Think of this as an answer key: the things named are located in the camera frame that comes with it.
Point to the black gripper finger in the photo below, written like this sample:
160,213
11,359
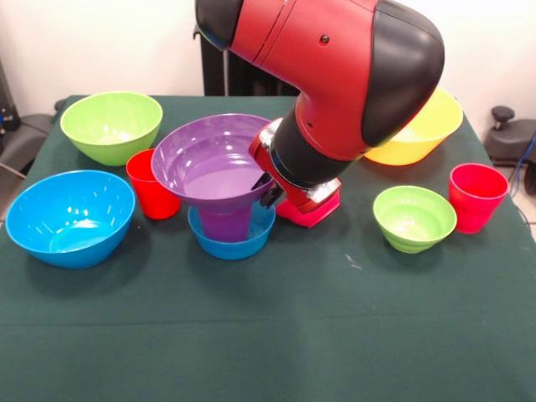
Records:
271,197
263,183

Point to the small pink bowl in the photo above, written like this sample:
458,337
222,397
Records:
318,218

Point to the dark green tablecloth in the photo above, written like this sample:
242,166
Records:
268,314

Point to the red cup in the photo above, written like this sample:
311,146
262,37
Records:
477,209
146,188

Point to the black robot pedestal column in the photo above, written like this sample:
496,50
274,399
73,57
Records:
243,79

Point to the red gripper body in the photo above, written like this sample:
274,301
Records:
301,201

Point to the grey stand base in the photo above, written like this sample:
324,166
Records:
25,138
513,142

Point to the large blue bowl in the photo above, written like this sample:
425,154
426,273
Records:
71,226

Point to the black knob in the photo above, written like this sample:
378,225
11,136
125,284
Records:
502,114

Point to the purple bowl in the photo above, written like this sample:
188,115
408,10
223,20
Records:
205,163

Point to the black equipment box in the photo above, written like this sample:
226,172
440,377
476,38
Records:
6,104

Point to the large green bowl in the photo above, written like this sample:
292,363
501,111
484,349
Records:
109,125

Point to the large yellow bowl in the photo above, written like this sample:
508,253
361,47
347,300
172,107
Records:
419,146

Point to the purple cup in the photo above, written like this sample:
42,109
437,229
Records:
226,226

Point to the small blue bowl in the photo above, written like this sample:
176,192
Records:
234,249

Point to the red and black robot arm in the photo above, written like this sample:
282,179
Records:
335,63

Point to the small green bowl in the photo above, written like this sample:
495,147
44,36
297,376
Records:
414,226

